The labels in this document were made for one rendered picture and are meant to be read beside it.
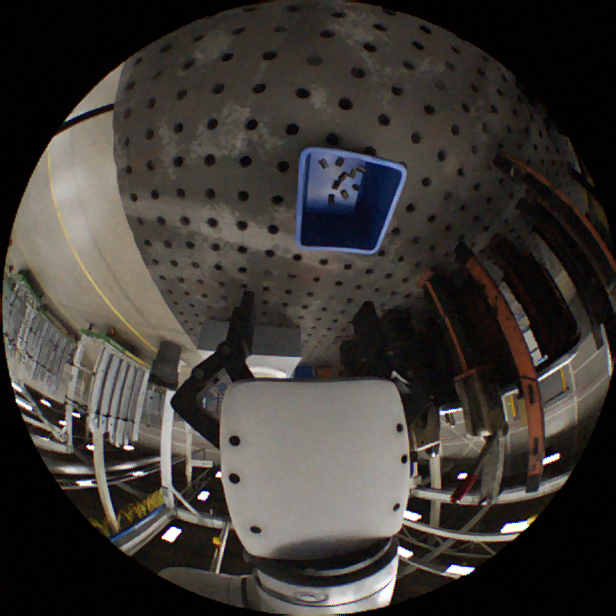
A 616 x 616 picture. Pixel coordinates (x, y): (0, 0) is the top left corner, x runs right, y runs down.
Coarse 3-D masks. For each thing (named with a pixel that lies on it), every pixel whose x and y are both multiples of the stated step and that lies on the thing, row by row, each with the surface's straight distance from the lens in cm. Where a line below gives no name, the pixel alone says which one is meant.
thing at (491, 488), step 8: (496, 432) 42; (496, 440) 42; (496, 448) 42; (488, 456) 44; (496, 456) 43; (488, 464) 44; (496, 464) 43; (488, 472) 44; (496, 472) 43; (488, 480) 45; (496, 480) 44; (488, 488) 45; (496, 488) 45; (480, 496) 47; (488, 496) 46; (496, 496) 47; (480, 504) 45; (488, 504) 46
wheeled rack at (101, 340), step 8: (88, 328) 463; (112, 328) 397; (80, 336) 459; (88, 336) 434; (96, 336) 405; (104, 336) 382; (112, 336) 395; (96, 344) 454; (104, 344) 426; (112, 344) 394; (112, 352) 451; (120, 352) 425; (128, 352) 424; (72, 360) 455; (128, 360) 451; (136, 360) 445; (80, 368) 467; (96, 368) 488; (136, 368) 513; (144, 368) 486; (152, 392) 507; (72, 400) 451; (80, 408) 404; (88, 408) 382; (88, 416) 384; (104, 416) 438; (112, 416) 462; (144, 424) 519
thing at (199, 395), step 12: (192, 384) 12; (204, 384) 12; (180, 396) 12; (192, 396) 12; (204, 396) 12; (180, 408) 12; (192, 408) 11; (204, 408) 12; (192, 420) 11; (204, 420) 11; (216, 420) 11; (204, 432) 11; (216, 432) 11; (216, 444) 11
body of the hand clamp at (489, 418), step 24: (432, 288) 43; (456, 288) 45; (432, 312) 43; (456, 312) 40; (456, 336) 39; (456, 360) 39; (480, 360) 39; (480, 384) 36; (480, 408) 36; (480, 432) 38
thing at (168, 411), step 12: (180, 360) 418; (168, 396) 424; (168, 408) 422; (168, 420) 422; (168, 432) 424; (168, 444) 430; (168, 456) 437; (168, 468) 443; (168, 480) 450; (168, 504) 477
